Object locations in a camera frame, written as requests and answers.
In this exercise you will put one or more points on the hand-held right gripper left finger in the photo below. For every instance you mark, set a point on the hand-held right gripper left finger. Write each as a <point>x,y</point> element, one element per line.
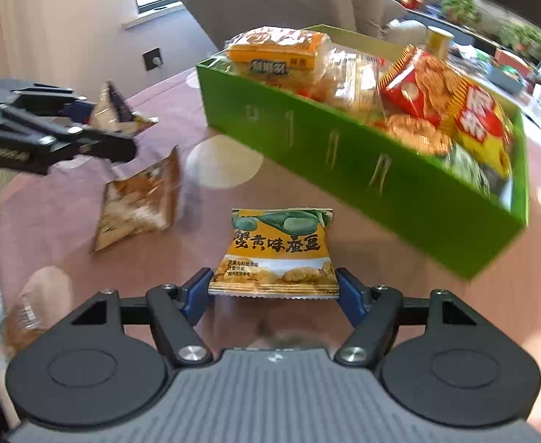
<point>196,296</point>

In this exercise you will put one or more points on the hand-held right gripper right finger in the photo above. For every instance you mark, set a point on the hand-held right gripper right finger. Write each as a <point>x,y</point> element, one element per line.
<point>351,297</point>

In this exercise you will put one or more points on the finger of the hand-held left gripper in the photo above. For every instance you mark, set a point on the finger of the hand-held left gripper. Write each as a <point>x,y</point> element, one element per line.
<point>63,99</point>
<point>90,145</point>

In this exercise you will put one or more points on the brown snack packet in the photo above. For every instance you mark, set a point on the brown snack packet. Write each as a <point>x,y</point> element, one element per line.
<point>136,203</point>
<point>123,117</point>

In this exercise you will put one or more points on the yellow and green snack packet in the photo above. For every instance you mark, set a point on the yellow and green snack packet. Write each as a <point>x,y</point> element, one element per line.
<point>275,249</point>

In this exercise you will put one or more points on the green cardboard box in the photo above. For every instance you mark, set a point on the green cardboard box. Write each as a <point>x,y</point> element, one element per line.
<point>344,166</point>

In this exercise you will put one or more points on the green patterned snack packet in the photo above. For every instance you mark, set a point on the green patterned snack packet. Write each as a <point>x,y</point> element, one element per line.
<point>464,170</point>

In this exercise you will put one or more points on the clear wrapped bread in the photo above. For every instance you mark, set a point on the clear wrapped bread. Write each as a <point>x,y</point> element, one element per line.
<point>26,318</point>

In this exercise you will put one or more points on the round rice cracker packet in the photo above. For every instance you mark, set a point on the round rice cracker packet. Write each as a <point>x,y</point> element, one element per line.
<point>416,133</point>

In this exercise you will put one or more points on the orange snack packet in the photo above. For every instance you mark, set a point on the orange snack packet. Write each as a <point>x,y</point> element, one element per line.
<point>275,53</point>

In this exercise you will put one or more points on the clear cracker packet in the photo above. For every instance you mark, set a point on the clear cracker packet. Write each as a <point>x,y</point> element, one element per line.
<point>349,83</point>

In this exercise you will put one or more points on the red and yellow snack packet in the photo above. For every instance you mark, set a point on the red and yellow snack packet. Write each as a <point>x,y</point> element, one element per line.
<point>480,120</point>

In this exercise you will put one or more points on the yellow can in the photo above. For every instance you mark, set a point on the yellow can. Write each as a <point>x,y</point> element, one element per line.
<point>439,41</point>

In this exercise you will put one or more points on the row of potted plants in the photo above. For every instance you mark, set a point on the row of potted plants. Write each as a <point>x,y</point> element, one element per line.
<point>524,39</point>

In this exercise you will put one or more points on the wall power outlet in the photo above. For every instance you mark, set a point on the wall power outlet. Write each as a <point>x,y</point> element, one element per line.
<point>153,59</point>

